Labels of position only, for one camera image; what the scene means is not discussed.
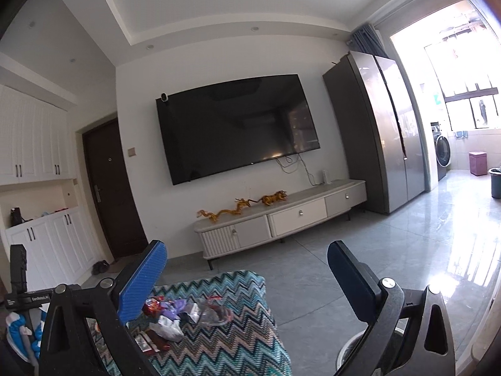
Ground small red wrapper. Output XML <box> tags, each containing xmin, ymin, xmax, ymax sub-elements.
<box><xmin>143</xmin><ymin>297</ymin><xmax>165</xmax><ymax>316</ymax></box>

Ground golden dragon figurine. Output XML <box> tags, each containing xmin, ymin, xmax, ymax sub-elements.
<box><xmin>197</xmin><ymin>198</ymin><xmax>261</xmax><ymax>224</ymax></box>

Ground grey washing machine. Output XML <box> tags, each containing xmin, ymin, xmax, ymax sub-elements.
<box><xmin>431</xmin><ymin>122</ymin><xmax>451</xmax><ymax>181</ymax></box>

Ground dark plastic bin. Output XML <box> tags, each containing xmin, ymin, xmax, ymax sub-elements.
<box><xmin>488</xmin><ymin>168</ymin><xmax>501</xmax><ymax>199</ymax></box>

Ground white panelled cupboard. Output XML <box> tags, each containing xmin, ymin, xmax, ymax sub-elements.
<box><xmin>0</xmin><ymin>84</ymin><xmax>104</xmax><ymax>294</ymax></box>

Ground grey curtain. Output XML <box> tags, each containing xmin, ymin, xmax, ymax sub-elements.
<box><xmin>349</xmin><ymin>23</ymin><xmax>388</xmax><ymax>59</ymax></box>

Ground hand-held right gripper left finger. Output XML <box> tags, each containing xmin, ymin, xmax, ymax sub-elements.
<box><xmin>39</xmin><ymin>240</ymin><xmax>169</xmax><ymax>376</ymax></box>

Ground golden tiger figurine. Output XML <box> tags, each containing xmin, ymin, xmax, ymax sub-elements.
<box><xmin>261</xmin><ymin>190</ymin><xmax>290</xmax><ymax>206</ymax></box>

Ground grey double-door refrigerator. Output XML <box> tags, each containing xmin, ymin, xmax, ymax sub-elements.
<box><xmin>323</xmin><ymin>50</ymin><xmax>427</xmax><ymax>214</ymax></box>

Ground black wall television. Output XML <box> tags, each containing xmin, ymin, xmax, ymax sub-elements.
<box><xmin>157</xmin><ymin>74</ymin><xmax>322</xmax><ymax>186</ymax></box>

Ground brown doormat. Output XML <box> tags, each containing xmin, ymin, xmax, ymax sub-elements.
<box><xmin>107</xmin><ymin>256</ymin><xmax>136</xmax><ymax>274</ymax></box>

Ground dark brown entrance door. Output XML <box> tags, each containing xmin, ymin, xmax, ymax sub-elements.
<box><xmin>82</xmin><ymin>118</ymin><xmax>148</xmax><ymax>261</ymax></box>

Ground clear plastic bag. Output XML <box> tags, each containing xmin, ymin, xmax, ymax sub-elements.
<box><xmin>188</xmin><ymin>298</ymin><xmax>233</xmax><ymax>326</ymax></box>

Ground purple wrapper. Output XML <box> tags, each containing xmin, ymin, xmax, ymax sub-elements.
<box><xmin>162</xmin><ymin>298</ymin><xmax>189</xmax><ymax>322</ymax></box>

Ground white wrapper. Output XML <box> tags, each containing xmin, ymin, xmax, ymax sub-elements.
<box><xmin>149</xmin><ymin>318</ymin><xmax>184</xmax><ymax>342</ymax></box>

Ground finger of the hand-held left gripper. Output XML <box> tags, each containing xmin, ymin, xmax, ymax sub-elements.
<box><xmin>10</xmin><ymin>244</ymin><xmax>28</xmax><ymax>294</ymax></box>

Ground brown red packet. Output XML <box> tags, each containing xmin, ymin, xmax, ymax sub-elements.
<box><xmin>133</xmin><ymin>331</ymin><xmax>171</xmax><ymax>355</ymax></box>

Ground blue white cloth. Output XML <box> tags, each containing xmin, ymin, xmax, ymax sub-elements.
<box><xmin>6</xmin><ymin>307</ymin><xmax>49</xmax><ymax>361</ymax></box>

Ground window with grille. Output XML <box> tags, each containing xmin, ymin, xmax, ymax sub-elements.
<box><xmin>425</xmin><ymin>8</ymin><xmax>501</xmax><ymax>130</ymax></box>

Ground white television cabinet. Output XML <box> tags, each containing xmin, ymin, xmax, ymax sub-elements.
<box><xmin>193</xmin><ymin>179</ymin><xmax>367</xmax><ymax>271</ymax></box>

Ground television cables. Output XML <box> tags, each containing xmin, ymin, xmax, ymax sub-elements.
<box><xmin>274</xmin><ymin>154</ymin><xmax>325</xmax><ymax>186</ymax></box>

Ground zigzag knitted blanket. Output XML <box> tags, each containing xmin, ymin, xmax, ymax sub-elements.
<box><xmin>84</xmin><ymin>269</ymin><xmax>292</xmax><ymax>376</ymax></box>

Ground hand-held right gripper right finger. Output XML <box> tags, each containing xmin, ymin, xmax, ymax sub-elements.
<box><xmin>327</xmin><ymin>240</ymin><xmax>458</xmax><ymax>376</ymax></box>

